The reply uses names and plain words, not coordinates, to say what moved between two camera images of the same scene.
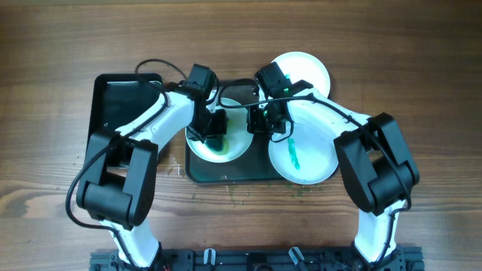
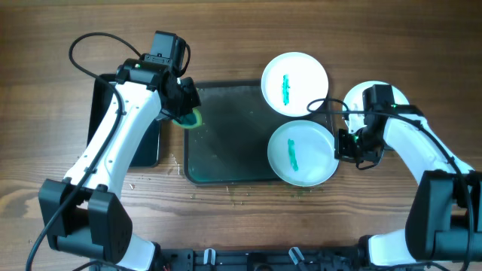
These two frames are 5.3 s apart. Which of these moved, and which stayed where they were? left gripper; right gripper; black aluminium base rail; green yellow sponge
Moved: green yellow sponge; left gripper; right gripper
Stayed: black aluminium base rail
